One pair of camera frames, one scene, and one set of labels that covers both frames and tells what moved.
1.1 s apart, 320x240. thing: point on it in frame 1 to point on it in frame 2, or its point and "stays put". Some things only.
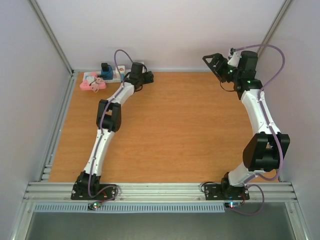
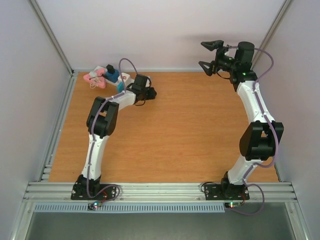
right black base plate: [218, 192] stays put
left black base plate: [80, 190] stays put
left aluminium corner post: [52, 35] stays put
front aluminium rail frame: [62, 192] stays put
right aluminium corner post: [279, 17] stays put
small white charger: [90, 79] to [92, 74]
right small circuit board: [232, 204] stays put
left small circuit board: [93, 206] stays put
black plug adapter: [105, 66] to [110, 69]
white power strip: [88, 76] to [131, 81]
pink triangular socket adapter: [84, 85] to [100, 78]
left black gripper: [150, 78] to [153, 95]
